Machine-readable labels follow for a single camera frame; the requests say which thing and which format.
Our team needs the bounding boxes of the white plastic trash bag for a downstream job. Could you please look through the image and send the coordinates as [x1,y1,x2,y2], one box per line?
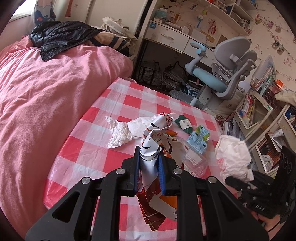
[215,135,254,184]

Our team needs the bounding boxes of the light blue snack packet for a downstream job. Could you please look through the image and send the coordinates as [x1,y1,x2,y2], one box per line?
[187,125,210,155]

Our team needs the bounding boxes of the green pouch with label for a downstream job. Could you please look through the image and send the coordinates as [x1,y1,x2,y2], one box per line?
[175,115,193,135]

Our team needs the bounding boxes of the red white snack wrapper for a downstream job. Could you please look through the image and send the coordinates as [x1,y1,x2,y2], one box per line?
[137,113,186,231]

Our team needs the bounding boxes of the dark bags under desk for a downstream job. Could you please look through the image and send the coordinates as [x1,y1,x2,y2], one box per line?
[135,61,188,92]

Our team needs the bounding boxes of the large white tissue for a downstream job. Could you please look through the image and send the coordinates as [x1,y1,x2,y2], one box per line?
[127,116,156,139]

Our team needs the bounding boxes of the white bookshelf with books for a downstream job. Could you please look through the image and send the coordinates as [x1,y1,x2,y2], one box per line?
[229,56,295,174]

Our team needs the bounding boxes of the red white checkered tablecloth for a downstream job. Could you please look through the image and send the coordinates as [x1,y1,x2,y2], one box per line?
[43,77,239,241]

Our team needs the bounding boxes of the black puffer jacket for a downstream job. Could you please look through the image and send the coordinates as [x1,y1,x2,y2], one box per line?
[29,21,103,62]

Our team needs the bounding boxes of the white desk with drawers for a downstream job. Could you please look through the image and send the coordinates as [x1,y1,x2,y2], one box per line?
[137,1,257,66]

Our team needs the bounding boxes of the beige canvas tote bag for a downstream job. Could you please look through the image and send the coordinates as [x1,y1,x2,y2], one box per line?
[101,16,137,41]

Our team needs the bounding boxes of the clear plastic bottle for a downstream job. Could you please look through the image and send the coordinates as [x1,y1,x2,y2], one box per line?
[178,138,208,178]

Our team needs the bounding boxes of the small white tissue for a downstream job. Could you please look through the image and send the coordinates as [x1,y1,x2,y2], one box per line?
[105,116,133,149]

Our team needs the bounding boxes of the striped beige pillow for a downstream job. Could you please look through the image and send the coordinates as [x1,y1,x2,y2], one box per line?
[89,31,130,57]

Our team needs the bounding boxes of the grey blue desk chair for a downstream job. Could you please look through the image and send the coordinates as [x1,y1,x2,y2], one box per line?
[170,36,257,110]

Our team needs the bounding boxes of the pink duvet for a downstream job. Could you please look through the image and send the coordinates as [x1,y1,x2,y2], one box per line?
[1,37,133,237]

